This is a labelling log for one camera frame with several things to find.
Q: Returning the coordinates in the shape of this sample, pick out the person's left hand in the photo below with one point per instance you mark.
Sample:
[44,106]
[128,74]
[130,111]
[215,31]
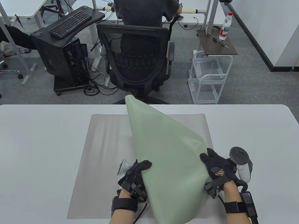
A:
[135,172]

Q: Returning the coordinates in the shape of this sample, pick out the person's right hand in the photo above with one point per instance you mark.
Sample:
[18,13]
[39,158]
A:
[219,165]

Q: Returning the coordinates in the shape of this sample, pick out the green desk mat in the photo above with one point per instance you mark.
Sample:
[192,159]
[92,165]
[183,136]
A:
[168,163]

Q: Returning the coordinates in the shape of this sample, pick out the grey desk mat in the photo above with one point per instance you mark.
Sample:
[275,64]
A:
[105,151]

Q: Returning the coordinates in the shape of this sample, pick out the white desk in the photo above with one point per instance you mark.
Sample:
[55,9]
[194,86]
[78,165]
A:
[21,7]
[189,22]

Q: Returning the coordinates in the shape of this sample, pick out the white and grey controller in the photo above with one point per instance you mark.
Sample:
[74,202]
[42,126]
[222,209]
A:
[240,156]
[123,165]

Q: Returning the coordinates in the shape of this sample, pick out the black mesh office chair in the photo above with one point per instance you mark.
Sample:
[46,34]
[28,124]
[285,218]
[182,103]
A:
[137,77]

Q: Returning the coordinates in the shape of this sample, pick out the brown side table top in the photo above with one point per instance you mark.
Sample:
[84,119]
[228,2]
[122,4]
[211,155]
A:
[215,49]

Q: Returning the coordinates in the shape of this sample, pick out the small bunch of keys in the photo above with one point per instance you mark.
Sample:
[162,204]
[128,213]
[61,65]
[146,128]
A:
[224,46]

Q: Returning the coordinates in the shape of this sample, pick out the small black object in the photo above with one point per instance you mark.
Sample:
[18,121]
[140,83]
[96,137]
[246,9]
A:
[214,39]

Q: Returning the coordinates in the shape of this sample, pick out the clear water bottle red cap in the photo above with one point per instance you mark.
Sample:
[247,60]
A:
[224,28]

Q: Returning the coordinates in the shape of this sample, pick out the black computer tower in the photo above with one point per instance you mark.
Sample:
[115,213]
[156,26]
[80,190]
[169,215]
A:
[46,58]

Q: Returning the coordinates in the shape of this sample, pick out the beige padded bar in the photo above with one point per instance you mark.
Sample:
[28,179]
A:
[186,10]

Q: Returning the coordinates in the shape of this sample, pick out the grey chair base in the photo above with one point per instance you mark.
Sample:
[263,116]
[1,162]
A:
[11,71]

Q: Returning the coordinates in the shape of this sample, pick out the black keyboard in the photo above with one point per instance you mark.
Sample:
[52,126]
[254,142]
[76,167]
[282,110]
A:
[70,23]

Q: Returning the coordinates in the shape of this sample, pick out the black computer cart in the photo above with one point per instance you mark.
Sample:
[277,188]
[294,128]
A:
[95,14]

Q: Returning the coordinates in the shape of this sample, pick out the grey foot pedal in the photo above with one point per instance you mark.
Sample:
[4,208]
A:
[17,52]

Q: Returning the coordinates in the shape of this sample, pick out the black chair base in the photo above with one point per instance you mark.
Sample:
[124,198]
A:
[53,9]

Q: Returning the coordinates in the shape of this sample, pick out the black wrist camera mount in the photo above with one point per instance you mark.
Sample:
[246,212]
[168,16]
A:
[233,207]
[123,205]

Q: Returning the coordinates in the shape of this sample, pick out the grey metal frame leg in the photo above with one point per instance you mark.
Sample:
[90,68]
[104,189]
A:
[209,18]
[29,74]

